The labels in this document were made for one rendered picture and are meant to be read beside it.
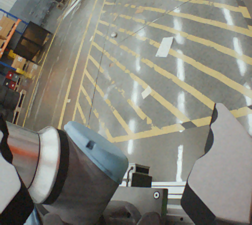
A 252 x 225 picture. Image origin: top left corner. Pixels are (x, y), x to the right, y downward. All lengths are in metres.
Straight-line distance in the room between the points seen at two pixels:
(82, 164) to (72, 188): 0.03
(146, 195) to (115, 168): 0.18
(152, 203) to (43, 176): 0.25
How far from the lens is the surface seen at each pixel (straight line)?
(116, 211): 0.44
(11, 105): 7.10
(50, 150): 0.26
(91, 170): 0.28
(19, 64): 10.41
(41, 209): 0.34
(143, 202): 0.46
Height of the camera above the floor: 1.16
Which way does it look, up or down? 35 degrees down
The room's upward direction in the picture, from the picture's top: 63 degrees counter-clockwise
